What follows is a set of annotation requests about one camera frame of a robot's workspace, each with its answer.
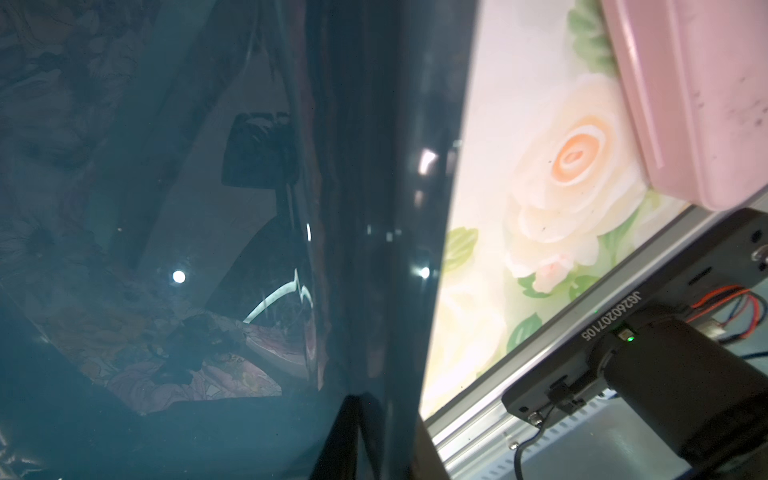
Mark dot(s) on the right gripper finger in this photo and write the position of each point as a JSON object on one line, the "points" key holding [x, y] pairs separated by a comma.
{"points": [[365, 443]]}

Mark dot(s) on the large teal plastic tray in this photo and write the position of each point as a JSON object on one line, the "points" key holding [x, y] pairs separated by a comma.
{"points": [[218, 220]]}

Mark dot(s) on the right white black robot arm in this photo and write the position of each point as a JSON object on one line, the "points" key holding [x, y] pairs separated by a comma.
{"points": [[707, 404]]}

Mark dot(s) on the left pink pencil case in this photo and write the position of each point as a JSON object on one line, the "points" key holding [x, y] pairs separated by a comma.
{"points": [[695, 77]]}

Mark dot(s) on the aluminium front rail frame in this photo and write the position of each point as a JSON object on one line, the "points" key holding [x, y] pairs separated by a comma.
{"points": [[476, 437]]}

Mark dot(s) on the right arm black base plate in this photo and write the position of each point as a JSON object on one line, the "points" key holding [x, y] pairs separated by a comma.
{"points": [[681, 275]]}

